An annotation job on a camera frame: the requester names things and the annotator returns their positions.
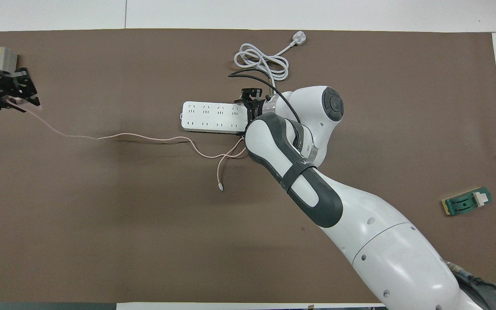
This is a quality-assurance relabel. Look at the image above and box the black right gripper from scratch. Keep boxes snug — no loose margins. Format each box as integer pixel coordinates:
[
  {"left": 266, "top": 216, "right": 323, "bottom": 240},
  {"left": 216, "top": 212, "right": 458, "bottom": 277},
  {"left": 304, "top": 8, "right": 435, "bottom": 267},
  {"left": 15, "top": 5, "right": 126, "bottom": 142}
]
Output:
[{"left": 233, "top": 87, "right": 267, "bottom": 140}]

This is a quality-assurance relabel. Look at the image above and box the white power strip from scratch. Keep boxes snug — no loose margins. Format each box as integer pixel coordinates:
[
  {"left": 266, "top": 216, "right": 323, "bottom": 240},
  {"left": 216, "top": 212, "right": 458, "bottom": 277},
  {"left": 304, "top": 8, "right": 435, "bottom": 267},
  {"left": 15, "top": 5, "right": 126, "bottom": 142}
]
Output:
[{"left": 181, "top": 101, "right": 251, "bottom": 134}]

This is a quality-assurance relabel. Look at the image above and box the pink charging cable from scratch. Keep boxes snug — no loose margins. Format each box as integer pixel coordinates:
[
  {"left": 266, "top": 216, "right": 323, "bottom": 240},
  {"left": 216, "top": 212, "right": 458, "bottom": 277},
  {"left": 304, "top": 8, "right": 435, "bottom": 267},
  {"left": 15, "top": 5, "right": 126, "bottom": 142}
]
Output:
[{"left": 15, "top": 102, "right": 248, "bottom": 192}]

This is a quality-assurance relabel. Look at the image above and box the brown table mat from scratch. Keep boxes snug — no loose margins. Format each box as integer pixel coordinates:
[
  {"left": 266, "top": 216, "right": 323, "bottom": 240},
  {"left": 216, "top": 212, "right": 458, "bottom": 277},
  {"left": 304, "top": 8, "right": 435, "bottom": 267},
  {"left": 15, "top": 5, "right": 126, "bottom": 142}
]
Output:
[{"left": 0, "top": 28, "right": 496, "bottom": 304}]

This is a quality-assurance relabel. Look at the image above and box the grey on-off switch box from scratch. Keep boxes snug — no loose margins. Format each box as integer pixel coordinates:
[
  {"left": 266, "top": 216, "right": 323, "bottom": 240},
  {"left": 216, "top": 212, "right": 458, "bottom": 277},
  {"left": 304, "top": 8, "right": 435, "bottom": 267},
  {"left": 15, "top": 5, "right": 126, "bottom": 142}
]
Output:
[{"left": 0, "top": 46, "right": 19, "bottom": 73}]

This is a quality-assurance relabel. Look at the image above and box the black velcro cable strap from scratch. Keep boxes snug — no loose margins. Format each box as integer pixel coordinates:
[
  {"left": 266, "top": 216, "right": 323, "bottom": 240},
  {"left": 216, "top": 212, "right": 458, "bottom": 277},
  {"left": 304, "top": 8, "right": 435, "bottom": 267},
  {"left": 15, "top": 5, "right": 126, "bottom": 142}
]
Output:
[{"left": 280, "top": 159, "right": 318, "bottom": 193}]

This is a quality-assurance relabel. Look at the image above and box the white power cord with plug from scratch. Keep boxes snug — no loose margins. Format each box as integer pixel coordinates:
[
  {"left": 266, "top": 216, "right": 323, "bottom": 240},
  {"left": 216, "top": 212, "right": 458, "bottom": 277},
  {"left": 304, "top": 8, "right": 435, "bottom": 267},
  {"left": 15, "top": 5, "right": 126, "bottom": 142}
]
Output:
[{"left": 234, "top": 31, "right": 308, "bottom": 93}]

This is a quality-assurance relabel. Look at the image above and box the green knife switch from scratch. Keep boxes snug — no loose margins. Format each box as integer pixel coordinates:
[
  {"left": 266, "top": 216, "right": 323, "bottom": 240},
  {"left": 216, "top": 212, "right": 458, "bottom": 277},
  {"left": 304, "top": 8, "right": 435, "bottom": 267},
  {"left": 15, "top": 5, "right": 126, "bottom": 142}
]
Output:
[{"left": 441, "top": 186, "right": 492, "bottom": 217}]

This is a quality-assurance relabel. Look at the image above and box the dark grey cable sleeve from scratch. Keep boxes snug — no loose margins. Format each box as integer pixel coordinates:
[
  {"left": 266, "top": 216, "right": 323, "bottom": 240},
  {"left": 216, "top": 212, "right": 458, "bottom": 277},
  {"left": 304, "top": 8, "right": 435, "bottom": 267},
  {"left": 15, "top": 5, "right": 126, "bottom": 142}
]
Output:
[{"left": 446, "top": 260, "right": 496, "bottom": 310}]

